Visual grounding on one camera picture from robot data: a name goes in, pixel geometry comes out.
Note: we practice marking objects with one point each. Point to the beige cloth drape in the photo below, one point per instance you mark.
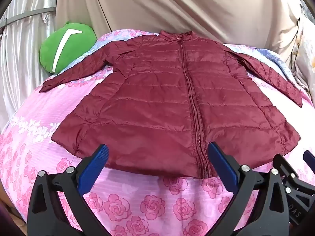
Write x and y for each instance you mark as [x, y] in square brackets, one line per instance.
[172, 7]

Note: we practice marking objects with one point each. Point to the maroon quilted puffer jacket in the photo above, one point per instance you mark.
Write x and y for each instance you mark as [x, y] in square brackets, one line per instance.
[157, 98]

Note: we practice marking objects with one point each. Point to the silver satin curtain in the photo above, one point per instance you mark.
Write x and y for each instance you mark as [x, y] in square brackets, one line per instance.
[22, 61]

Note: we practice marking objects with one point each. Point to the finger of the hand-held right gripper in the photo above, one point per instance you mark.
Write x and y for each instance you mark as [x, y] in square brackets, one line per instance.
[284, 165]
[310, 158]

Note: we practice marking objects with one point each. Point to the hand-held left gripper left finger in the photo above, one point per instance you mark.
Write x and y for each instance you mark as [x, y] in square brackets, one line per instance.
[96, 168]

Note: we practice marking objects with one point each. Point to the pink floral bed sheet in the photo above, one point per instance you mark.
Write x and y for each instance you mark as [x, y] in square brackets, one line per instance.
[137, 206]

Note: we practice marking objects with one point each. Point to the pale floral curtain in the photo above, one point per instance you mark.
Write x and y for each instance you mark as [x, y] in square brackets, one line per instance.
[304, 54]

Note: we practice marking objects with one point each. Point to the green plush pillow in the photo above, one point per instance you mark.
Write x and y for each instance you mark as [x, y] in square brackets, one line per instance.
[73, 46]

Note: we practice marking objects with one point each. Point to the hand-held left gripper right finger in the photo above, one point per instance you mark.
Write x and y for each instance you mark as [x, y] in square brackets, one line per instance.
[223, 167]

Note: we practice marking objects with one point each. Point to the grey metal rod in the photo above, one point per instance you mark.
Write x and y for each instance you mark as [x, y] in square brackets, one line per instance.
[27, 15]

